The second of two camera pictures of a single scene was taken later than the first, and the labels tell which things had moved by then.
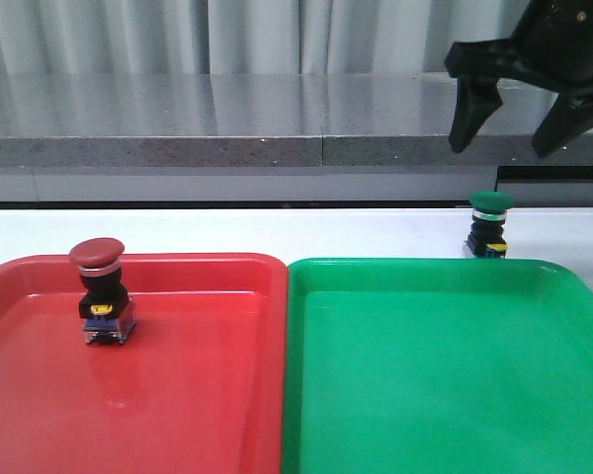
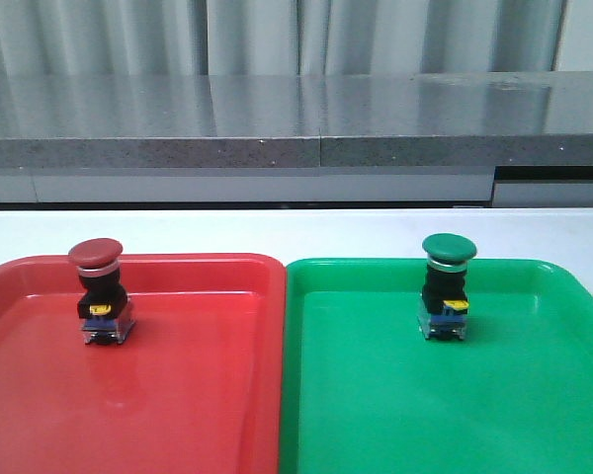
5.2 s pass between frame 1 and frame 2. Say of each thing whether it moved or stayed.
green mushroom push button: moved
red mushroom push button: stayed
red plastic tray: stayed
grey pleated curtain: stayed
